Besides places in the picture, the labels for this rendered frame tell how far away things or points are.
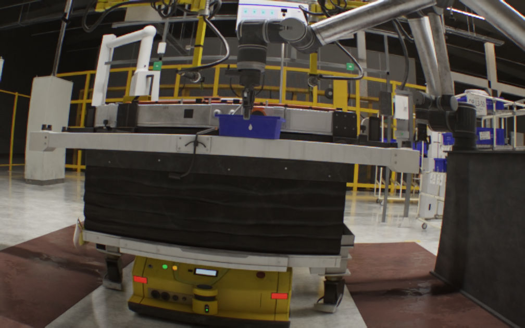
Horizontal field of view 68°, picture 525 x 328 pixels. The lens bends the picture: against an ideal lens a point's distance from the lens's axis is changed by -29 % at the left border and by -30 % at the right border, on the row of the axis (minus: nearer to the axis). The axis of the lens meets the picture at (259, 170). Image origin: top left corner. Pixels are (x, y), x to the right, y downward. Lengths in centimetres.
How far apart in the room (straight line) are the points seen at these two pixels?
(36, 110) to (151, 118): 691
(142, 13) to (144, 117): 167
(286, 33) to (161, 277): 122
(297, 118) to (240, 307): 89
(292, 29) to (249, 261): 86
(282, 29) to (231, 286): 114
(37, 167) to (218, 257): 743
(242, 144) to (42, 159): 737
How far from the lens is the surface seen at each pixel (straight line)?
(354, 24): 200
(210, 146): 192
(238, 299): 231
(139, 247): 200
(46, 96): 913
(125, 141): 200
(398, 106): 611
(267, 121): 190
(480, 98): 537
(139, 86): 624
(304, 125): 236
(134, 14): 396
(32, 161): 921
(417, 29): 348
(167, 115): 243
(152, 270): 239
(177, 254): 196
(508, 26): 184
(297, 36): 185
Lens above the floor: 78
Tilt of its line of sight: 2 degrees down
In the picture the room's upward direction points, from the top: 3 degrees clockwise
